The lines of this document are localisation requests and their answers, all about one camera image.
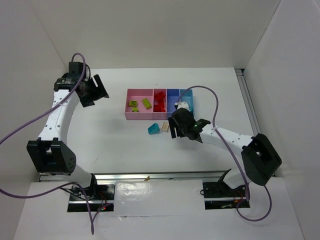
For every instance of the small pink container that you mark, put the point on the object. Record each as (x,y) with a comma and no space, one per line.
(159,116)

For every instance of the light blue container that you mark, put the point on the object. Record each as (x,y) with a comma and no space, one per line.
(188,98)

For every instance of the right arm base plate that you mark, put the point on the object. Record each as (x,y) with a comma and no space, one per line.
(218,196)

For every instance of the teal lego brick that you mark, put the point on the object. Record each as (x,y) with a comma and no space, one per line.
(153,129)

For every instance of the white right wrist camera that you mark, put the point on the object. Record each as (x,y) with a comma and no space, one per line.
(183,105)

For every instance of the long red lego brick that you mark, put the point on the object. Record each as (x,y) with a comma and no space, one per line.
(160,101)

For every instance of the large pink container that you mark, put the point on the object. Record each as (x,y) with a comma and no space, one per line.
(137,95)

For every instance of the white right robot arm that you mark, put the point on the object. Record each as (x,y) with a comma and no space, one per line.
(260,159)

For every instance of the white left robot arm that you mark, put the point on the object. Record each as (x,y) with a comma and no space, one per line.
(50,153)

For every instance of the aluminium front rail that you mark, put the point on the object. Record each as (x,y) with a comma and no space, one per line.
(175,175)

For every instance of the red curved lego brick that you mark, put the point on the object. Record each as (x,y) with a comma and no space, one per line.
(159,108)

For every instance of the small green lego brick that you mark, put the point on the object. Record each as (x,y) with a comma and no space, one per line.
(133,104)

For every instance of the beige lego brick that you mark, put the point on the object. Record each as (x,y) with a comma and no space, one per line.
(165,127)

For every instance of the aluminium side rail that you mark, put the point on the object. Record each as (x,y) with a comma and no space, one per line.
(247,100)

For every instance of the dark blue container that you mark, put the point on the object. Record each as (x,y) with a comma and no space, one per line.
(172,95)

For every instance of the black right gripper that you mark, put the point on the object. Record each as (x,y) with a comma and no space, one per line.
(178,125)

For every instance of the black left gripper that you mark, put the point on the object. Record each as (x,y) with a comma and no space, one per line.
(90,92)

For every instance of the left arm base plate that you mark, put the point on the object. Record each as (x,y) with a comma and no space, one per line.
(102,198)

